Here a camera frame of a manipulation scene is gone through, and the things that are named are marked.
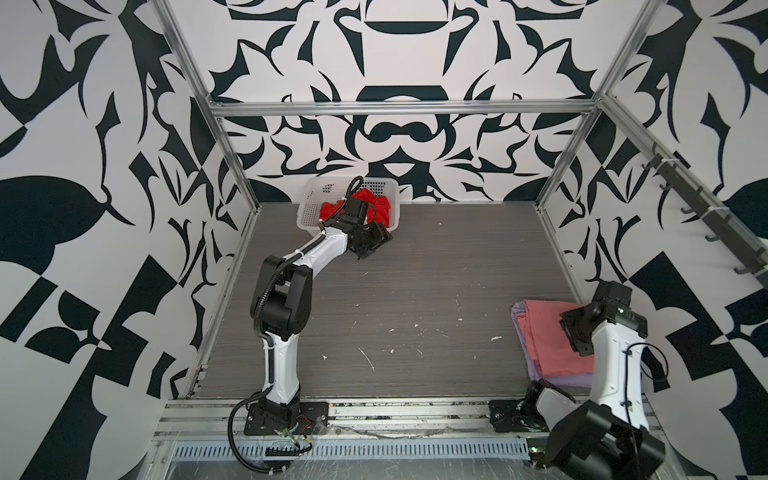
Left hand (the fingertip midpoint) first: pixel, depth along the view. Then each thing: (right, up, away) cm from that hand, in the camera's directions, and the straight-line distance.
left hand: (388, 234), depth 95 cm
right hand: (+47, -24, -17) cm, 56 cm away
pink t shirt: (+44, -32, -14) cm, 56 cm away
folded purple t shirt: (+37, -24, -9) cm, 45 cm away
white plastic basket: (-27, +17, +21) cm, 38 cm away
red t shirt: (-4, +11, +20) cm, 23 cm away
